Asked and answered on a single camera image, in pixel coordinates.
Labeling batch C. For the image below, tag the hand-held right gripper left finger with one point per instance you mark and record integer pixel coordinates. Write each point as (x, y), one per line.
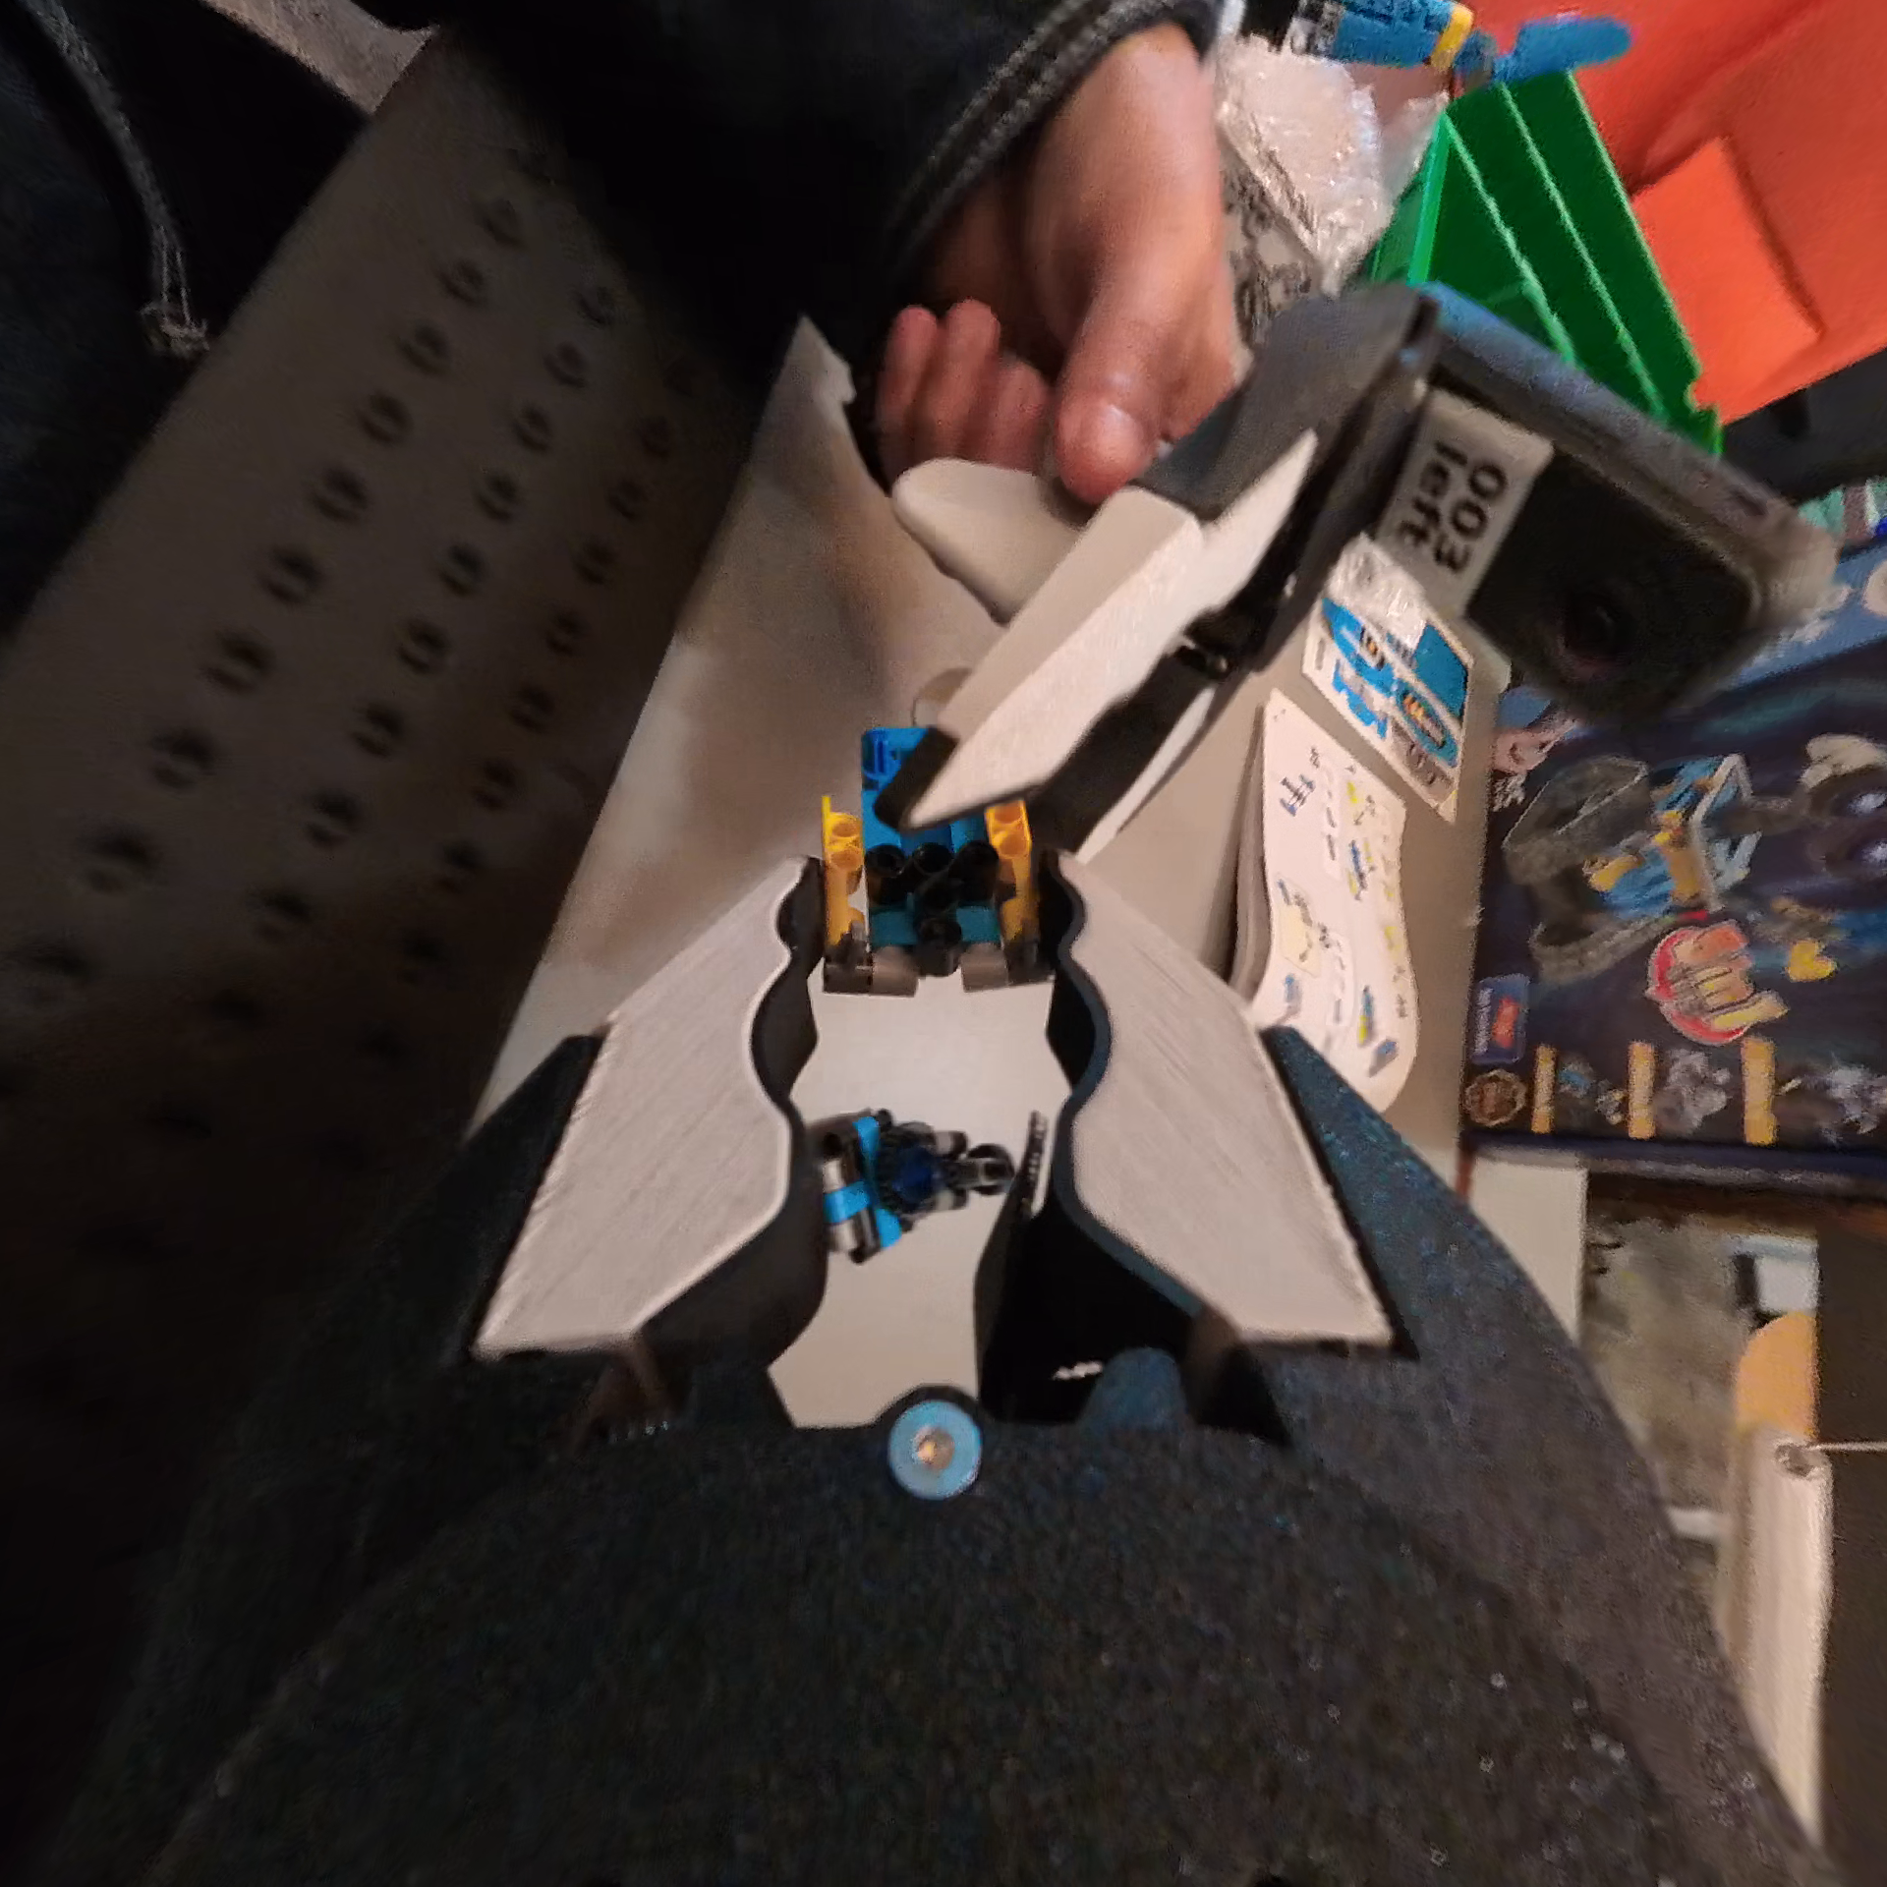
(649, 1180)

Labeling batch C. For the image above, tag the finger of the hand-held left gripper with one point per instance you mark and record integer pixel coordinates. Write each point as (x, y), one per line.
(1166, 737)
(1091, 649)

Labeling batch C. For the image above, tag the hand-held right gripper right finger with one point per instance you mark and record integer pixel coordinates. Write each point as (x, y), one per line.
(1225, 1180)

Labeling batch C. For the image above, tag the blue yellow brick assembly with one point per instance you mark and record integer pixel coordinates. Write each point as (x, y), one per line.
(938, 871)

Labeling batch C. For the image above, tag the black gear brick assembly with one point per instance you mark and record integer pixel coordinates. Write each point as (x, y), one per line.
(914, 1174)

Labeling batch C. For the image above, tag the person's left forearm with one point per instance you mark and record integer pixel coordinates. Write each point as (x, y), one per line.
(796, 118)

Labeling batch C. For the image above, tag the grey desk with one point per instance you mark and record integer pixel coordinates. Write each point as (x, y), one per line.
(737, 737)

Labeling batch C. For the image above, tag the person's left hand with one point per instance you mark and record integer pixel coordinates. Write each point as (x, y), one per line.
(1121, 266)

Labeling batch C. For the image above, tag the blue sticker sheet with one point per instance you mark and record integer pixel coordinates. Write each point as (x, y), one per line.
(1392, 665)

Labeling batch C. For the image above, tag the building instruction booklet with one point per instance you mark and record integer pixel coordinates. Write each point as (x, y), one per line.
(1333, 914)

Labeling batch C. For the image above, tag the green plastic bin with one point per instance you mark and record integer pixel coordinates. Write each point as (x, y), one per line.
(1533, 236)

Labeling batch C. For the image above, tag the orange plastic tote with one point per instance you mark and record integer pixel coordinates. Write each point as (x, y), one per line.
(1769, 177)

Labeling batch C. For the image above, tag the clear plastic bag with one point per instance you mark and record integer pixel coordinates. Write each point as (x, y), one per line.
(1298, 148)

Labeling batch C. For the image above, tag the toy kit box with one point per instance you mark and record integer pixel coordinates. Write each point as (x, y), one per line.
(1697, 944)

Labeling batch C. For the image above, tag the blue built toy robot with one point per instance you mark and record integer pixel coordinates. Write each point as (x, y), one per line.
(1415, 30)

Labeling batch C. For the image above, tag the black studded mat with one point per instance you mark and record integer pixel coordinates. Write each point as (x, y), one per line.
(325, 737)

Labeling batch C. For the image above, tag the person's denim jacket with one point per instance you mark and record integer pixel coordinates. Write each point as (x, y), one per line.
(118, 236)

